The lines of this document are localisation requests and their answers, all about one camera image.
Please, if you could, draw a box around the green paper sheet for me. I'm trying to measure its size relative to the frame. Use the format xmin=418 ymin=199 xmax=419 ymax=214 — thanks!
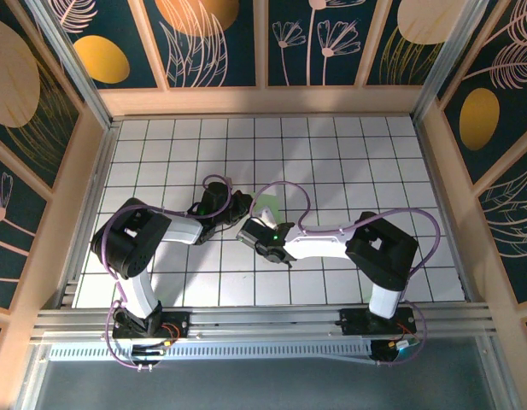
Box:
xmin=249 ymin=190 xmax=282 ymax=220

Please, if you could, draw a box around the black electronics module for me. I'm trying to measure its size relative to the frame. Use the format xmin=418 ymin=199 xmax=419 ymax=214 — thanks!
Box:
xmin=130 ymin=343 xmax=164 ymax=371
xmin=369 ymin=340 xmax=403 ymax=367

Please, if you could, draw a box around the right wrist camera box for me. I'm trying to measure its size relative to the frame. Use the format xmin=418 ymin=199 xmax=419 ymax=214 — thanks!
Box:
xmin=255 ymin=206 xmax=280 ymax=231

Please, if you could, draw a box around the long aluminium mounting rail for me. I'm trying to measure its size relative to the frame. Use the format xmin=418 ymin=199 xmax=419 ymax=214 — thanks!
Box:
xmin=30 ymin=301 xmax=501 ymax=343

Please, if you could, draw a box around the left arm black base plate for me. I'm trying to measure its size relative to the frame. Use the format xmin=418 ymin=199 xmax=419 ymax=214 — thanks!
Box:
xmin=112 ymin=309 xmax=191 ymax=341

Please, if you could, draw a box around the grey slotted cable duct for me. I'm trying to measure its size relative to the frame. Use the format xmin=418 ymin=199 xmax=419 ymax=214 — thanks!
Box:
xmin=48 ymin=341 xmax=375 ymax=364

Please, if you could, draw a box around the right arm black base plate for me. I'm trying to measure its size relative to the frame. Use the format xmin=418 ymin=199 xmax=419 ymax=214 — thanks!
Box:
xmin=338 ymin=307 xmax=418 ymax=338

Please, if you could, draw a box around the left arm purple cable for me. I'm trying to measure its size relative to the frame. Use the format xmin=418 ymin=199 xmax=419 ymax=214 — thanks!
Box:
xmin=90 ymin=173 xmax=237 ymax=372

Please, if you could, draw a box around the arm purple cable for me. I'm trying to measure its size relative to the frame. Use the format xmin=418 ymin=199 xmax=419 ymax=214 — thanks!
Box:
xmin=90 ymin=173 xmax=237 ymax=372
xmin=248 ymin=181 xmax=442 ymax=369

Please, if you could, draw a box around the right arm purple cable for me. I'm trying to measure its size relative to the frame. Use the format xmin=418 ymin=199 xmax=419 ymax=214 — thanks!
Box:
xmin=248 ymin=181 xmax=442 ymax=369

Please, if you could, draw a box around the aluminium corner post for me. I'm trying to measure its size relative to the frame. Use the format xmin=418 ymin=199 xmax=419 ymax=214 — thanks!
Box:
xmin=26 ymin=0 xmax=117 ymax=129
xmin=411 ymin=0 xmax=491 ymax=123

